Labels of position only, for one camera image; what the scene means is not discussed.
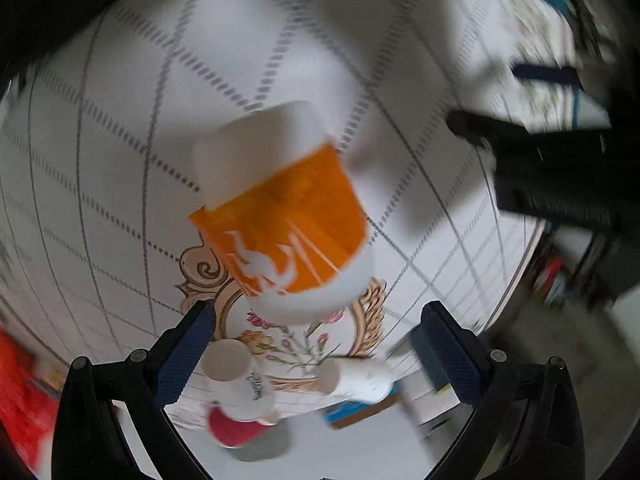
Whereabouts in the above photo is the orange and white paper cup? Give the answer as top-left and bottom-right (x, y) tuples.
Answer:
(190, 101), (373, 325)

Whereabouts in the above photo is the red ribbed paper cup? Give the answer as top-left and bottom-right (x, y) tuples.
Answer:
(207, 405), (280, 448)

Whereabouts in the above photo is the tall white paper cup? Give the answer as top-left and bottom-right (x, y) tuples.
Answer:
(316, 358), (395, 404)

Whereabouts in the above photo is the orange plastic bag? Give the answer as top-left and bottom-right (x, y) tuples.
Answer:
(1, 330), (58, 472)

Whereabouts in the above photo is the small white printed paper cup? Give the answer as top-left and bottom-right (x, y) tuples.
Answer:
(202, 339), (276, 422)

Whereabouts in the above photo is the white patterned tablecloth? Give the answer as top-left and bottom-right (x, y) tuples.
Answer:
(1, 0), (577, 416)

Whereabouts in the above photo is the cardboard box blue green print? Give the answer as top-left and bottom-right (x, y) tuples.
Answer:
(323, 385), (399, 430)

